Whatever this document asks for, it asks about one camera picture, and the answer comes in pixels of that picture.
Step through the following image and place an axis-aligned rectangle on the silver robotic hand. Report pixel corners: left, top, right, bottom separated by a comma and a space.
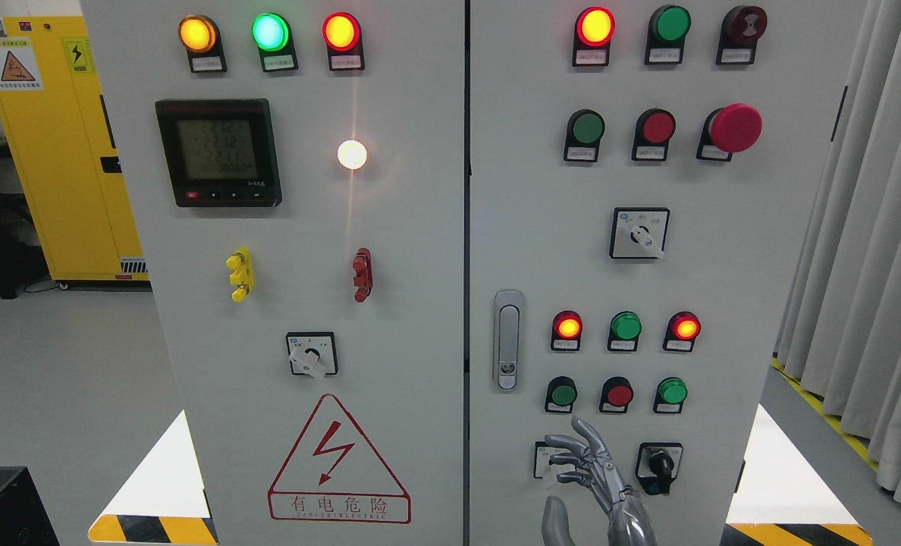
544, 416, 658, 545

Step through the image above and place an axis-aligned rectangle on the lower red push button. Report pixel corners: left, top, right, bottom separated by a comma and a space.
599, 376, 635, 414

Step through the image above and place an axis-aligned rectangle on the red push button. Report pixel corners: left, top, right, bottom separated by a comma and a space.
599, 376, 635, 414
630, 108, 676, 162

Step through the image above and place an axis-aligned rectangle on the lower right green button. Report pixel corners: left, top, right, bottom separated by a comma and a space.
654, 376, 689, 414

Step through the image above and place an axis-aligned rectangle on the lower left green button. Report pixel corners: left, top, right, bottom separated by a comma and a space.
544, 376, 578, 414

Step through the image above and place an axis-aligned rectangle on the upper red push button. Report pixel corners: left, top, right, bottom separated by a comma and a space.
630, 108, 676, 162

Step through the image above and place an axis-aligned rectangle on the upper green push button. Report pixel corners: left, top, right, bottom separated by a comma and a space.
563, 108, 605, 163

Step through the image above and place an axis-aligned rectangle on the red emergency stop button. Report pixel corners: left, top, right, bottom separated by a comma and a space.
695, 103, 763, 162

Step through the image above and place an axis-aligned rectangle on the green small lamp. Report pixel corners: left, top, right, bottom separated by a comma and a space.
607, 311, 642, 353

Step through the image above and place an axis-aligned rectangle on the right red small lamp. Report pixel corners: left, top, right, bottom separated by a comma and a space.
662, 311, 702, 353

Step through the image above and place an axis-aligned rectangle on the red small lamp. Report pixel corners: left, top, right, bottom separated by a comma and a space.
550, 310, 583, 352
662, 311, 702, 353

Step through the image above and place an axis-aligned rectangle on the left red small lamp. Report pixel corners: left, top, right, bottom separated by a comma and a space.
550, 310, 583, 352

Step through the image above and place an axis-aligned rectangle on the red electric danger sign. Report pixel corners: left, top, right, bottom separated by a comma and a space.
267, 394, 412, 524

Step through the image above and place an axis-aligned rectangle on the grey curtain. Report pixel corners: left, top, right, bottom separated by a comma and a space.
777, 1, 901, 504

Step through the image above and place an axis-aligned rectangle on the right grey cabinet door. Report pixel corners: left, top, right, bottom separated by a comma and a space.
469, 1, 868, 545

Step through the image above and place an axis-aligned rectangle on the grey cabinet door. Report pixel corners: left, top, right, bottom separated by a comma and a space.
469, 1, 868, 545
82, 1, 465, 545

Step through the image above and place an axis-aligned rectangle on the white lit indicator lamp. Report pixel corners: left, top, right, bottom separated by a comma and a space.
337, 139, 368, 171

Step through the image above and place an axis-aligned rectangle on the left grey cabinet door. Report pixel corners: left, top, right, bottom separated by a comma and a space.
82, 1, 465, 545

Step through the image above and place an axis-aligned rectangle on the red lit lamp top right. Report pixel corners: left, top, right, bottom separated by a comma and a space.
572, 6, 616, 67

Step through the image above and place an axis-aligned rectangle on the green lamp top right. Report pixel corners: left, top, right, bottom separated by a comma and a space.
644, 5, 691, 65

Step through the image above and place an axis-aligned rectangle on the dark red buzzer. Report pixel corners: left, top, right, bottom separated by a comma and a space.
715, 5, 768, 66

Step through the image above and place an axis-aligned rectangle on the digital power meter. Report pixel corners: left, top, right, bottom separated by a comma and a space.
155, 98, 283, 207

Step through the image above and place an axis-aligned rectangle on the red lit lamp left door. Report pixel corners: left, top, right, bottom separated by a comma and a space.
322, 11, 366, 71

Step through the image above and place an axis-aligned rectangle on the green lit indicator lamp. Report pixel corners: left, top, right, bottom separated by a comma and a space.
252, 11, 299, 73

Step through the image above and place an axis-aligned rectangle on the black box bottom left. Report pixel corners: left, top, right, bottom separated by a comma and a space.
0, 466, 59, 545

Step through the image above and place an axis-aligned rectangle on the orange indicator lamp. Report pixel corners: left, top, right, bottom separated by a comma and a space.
179, 14, 228, 74

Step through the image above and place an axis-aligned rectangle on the yellow safety cabinet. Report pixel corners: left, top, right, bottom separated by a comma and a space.
0, 15, 149, 284

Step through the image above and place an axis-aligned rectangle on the black key selector switch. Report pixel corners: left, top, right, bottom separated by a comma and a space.
634, 442, 683, 495

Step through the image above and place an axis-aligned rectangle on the lower white selector switch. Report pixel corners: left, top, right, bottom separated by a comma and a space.
533, 441, 578, 488

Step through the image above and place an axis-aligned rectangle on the silver door handle lock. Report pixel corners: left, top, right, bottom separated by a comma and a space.
492, 290, 526, 393

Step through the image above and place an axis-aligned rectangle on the upper right selector switch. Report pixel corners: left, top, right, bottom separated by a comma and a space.
609, 207, 671, 259

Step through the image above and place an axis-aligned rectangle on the left door selector switch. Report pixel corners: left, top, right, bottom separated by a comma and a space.
285, 331, 339, 378

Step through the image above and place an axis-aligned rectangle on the red terminal post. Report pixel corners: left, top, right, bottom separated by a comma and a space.
351, 246, 374, 302

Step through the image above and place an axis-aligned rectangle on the yellow terminal post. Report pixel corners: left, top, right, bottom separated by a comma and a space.
225, 246, 256, 302

